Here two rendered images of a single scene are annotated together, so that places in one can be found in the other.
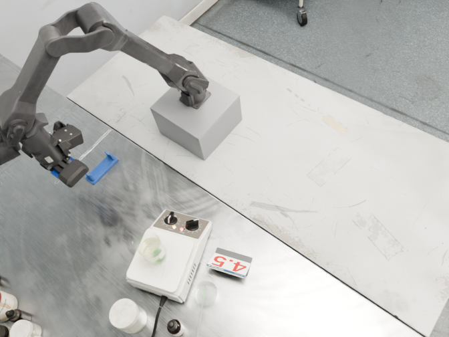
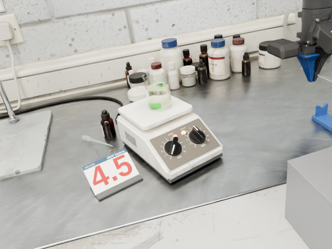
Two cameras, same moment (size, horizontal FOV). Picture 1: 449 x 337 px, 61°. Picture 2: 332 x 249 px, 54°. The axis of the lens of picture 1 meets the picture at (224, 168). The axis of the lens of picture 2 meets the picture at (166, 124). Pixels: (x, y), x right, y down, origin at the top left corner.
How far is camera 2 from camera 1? 0.88 m
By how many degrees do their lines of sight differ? 82
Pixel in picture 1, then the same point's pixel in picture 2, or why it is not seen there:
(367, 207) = not seen: outside the picture
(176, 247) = (152, 116)
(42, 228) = (278, 90)
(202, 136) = (292, 166)
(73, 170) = (280, 42)
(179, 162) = not seen: hidden behind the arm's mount
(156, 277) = (141, 103)
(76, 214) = (277, 106)
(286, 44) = not seen: outside the picture
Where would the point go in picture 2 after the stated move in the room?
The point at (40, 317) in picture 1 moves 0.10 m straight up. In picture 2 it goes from (196, 87) to (193, 54)
